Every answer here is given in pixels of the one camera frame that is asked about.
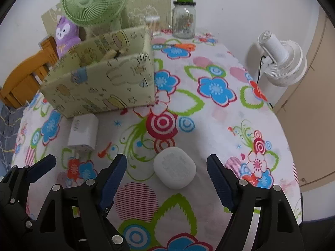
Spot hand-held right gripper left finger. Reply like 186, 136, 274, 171
34, 154, 127, 251

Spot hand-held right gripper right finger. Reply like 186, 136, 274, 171
207, 155, 301, 251

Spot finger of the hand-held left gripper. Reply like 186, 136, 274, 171
0, 155, 57, 212
105, 207, 130, 251

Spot white earbud case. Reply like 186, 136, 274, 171
153, 147, 197, 189

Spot printed beige storage box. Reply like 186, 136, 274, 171
39, 25, 155, 118

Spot grey plaid blanket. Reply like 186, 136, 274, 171
0, 102, 27, 168

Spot white power adapter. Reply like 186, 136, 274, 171
67, 114, 99, 160

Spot wooden chair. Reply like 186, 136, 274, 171
0, 35, 59, 109

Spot beige door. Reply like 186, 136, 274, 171
272, 5, 335, 219

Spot purple plush toy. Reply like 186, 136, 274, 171
54, 16, 81, 59

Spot white clip fan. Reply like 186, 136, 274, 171
258, 30, 307, 86

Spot cotton swab container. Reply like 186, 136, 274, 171
145, 16, 161, 37

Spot glass jar mug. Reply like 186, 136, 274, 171
167, 1, 197, 39

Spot green desk fan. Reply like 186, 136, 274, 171
61, 0, 130, 36

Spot black fan cable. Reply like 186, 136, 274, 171
255, 55, 274, 109

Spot orange handled scissors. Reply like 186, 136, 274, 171
164, 43, 195, 51

